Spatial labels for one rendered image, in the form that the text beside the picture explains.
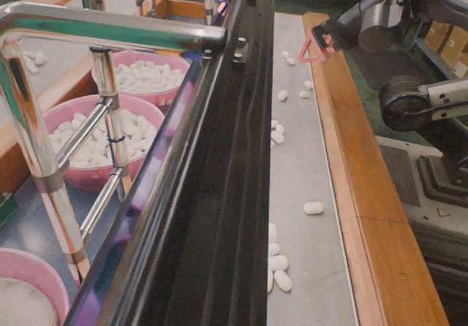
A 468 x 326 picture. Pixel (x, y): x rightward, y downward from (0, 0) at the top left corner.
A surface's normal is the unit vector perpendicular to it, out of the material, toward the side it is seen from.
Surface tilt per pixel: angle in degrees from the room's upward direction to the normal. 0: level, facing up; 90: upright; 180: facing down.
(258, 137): 47
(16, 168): 90
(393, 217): 0
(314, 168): 0
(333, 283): 0
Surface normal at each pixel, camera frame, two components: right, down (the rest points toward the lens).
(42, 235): 0.09, -0.77
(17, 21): -0.10, 0.49
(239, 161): 0.89, -0.30
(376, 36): -0.30, 0.82
